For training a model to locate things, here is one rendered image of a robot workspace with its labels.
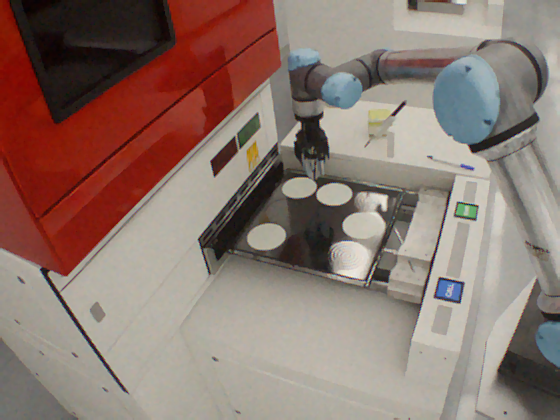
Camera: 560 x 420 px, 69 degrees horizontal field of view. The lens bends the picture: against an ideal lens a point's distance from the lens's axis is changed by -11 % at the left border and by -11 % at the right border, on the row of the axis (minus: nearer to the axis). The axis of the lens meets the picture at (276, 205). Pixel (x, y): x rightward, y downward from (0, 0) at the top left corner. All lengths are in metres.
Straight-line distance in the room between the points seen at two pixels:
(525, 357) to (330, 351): 0.41
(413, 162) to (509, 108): 0.66
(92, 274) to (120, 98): 0.32
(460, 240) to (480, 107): 0.50
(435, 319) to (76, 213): 0.67
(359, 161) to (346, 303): 0.43
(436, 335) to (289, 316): 0.37
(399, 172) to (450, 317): 0.52
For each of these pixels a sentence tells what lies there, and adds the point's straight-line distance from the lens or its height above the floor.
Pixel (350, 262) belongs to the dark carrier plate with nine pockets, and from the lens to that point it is 1.09.
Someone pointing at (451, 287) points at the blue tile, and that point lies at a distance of 0.97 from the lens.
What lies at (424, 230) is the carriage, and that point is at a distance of 1.20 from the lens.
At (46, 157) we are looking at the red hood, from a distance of 0.67.
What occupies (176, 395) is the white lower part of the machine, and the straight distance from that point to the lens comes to 1.24.
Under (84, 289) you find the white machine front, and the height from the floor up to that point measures 1.14.
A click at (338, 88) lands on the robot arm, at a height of 1.29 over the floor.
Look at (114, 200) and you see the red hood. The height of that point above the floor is 1.27.
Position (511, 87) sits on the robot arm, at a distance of 0.68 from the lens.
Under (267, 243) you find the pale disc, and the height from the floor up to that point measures 0.90.
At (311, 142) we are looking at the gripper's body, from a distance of 1.10.
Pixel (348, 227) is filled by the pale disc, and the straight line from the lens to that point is 1.17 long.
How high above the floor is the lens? 1.69
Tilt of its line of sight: 38 degrees down
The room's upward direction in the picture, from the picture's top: 9 degrees counter-clockwise
